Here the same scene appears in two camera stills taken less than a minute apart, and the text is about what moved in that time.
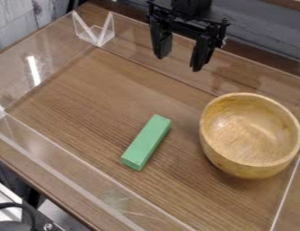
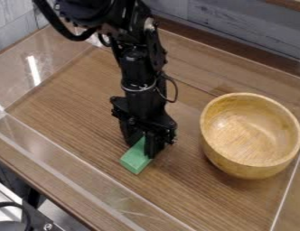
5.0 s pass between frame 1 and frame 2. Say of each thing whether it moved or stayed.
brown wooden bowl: stayed
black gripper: moved
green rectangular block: stayed
